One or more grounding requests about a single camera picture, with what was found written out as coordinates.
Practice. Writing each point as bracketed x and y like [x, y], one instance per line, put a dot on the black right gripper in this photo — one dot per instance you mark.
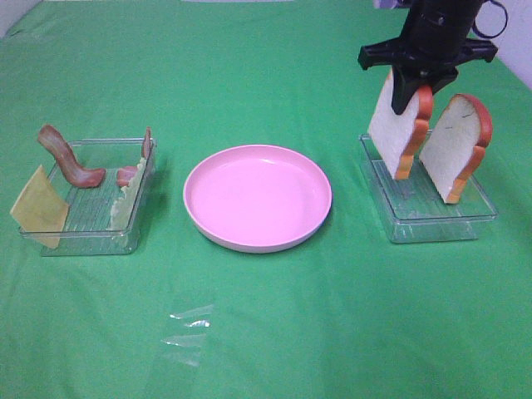
[425, 52]

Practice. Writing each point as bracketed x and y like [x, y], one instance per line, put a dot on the toy bread slice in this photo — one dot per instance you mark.
[457, 145]
[398, 137]

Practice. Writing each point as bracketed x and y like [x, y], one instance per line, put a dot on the toy lettuce leaf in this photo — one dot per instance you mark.
[123, 205]

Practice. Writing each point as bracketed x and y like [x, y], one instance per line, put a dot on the curved toy bacon strip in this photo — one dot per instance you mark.
[77, 175]

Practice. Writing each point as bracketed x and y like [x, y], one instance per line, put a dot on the yellow toy cheese slice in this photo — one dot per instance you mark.
[39, 208]

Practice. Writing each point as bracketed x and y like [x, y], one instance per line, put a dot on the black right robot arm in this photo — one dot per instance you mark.
[439, 13]

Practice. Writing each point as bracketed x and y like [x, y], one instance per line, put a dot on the leaning toy bread slice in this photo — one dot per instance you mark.
[457, 145]

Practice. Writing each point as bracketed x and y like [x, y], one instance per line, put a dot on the clear right plastic tray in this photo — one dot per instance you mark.
[412, 211]

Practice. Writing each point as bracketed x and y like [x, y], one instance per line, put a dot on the clear plastic tray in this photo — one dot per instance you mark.
[412, 211]
[87, 229]

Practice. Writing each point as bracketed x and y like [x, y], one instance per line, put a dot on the pink round plate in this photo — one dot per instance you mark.
[257, 198]

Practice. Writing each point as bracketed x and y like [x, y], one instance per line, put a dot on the green tablecloth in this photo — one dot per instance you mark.
[347, 314]

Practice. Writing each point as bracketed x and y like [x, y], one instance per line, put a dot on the clear plastic film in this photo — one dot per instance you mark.
[185, 335]

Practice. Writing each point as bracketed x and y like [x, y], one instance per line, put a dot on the clear left plastic tray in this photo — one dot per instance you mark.
[87, 229]

